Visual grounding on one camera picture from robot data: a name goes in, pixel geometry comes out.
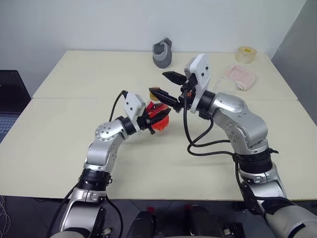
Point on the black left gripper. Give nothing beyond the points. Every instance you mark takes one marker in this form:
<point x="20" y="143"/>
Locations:
<point x="146" y="122"/>

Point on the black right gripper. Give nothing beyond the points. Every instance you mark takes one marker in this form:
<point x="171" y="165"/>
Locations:
<point x="190" y="84"/>

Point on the clear bottle with red drink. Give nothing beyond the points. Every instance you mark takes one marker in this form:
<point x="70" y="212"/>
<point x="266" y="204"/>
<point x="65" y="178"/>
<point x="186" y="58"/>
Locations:
<point x="162" y="125"/>

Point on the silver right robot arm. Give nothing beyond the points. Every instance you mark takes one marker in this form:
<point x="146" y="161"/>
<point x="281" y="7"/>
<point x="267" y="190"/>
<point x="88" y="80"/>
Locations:
<point x="237" y="106"/>

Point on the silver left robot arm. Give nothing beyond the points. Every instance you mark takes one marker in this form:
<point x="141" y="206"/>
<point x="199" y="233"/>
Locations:
<point x="104" y="134"/>

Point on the grey fabric cap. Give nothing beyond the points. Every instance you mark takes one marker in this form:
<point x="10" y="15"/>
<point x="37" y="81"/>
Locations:
<point x="162" y="60"/>

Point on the pink folded towel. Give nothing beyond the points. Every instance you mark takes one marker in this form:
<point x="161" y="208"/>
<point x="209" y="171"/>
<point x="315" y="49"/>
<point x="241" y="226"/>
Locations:
<point x="244" y="77"/>

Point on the clear tape roll yellow core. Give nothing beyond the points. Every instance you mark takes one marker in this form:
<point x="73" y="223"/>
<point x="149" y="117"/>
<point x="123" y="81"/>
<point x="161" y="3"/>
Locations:
<point x="245" y="57"/>

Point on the dark rounded shape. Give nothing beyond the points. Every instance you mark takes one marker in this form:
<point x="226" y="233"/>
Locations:
<point x="144" y="225"/>
<point x="203" y="220"/>

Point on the black laptop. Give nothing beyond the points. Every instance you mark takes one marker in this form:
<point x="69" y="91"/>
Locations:
<point x="12" y="91"/>

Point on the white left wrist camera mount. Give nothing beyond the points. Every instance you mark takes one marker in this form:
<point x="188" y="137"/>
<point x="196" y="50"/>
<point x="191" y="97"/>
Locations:
<point x="132" y="105"/>

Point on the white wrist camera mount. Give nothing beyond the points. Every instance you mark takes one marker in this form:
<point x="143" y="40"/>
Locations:
<point x="200" y="72"/>
<point x="132" y="105"/>

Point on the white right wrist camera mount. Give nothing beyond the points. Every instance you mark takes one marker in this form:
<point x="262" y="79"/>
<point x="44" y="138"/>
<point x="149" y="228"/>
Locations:
<point x="200" y="72"/>

